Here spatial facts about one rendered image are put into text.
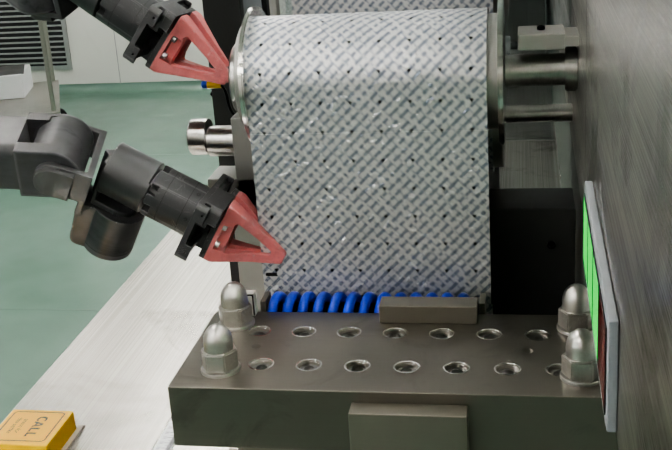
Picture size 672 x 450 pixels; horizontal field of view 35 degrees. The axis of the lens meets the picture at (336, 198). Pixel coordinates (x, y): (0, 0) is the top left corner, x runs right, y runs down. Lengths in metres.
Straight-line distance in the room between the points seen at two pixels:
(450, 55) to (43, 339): 2.75
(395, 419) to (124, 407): 0.41
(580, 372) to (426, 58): 0.33
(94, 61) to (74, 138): 6.14
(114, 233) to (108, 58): 6.08
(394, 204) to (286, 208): 0.11
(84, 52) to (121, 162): 6.17
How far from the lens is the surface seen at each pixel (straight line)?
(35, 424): 1.17
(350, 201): 1.07
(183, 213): 1.09
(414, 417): 0.91
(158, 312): 1.44
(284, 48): 1.05
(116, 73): 7.21
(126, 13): 1.15
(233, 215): 1.08
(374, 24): 1.06
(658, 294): 0.43
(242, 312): 1.05
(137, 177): 1.09
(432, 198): 1.06
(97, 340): 1.39
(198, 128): 1.17
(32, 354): 3.55
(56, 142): 1.09
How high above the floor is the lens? 1.48
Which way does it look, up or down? 18 degrees down
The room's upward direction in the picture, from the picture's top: 4 degrees counter-clockwise
